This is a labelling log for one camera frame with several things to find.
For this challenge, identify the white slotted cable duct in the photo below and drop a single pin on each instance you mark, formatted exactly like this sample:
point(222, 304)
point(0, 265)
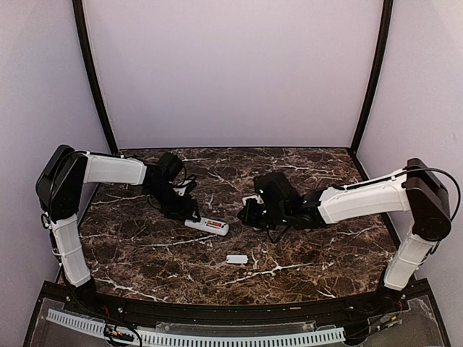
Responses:
point(173, 334)

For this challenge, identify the black front rail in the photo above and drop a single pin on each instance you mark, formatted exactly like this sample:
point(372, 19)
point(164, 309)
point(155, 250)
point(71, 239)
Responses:
point(148, 313)

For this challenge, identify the white remote with compartment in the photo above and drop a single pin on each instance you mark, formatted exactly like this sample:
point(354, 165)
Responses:
point(201, 226)

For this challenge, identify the white battery cover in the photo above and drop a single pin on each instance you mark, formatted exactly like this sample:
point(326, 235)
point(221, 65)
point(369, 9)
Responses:
point(237, 259)

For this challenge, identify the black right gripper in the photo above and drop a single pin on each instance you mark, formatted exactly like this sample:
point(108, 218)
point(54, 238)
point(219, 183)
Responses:
point(246, 215)

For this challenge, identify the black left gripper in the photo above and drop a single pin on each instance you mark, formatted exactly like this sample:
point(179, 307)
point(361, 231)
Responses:
point(184, 210)

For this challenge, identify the red orange battery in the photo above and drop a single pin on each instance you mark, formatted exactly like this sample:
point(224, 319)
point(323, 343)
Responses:
point(214, 224)

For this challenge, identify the white remote with green buttons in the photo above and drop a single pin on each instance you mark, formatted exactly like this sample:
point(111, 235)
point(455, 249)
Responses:
point(252, 198)

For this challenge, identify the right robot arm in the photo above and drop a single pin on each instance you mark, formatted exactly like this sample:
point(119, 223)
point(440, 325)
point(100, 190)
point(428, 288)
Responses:
point(414, 188)

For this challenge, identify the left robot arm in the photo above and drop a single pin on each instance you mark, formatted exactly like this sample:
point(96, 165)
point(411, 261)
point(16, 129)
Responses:
point(59, 190)

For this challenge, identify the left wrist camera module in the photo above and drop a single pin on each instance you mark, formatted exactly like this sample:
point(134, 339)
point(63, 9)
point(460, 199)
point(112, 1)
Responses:
point(186, 186)

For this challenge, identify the black right frame post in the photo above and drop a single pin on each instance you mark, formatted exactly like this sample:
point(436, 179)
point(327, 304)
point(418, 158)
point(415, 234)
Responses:
point(375, 72)

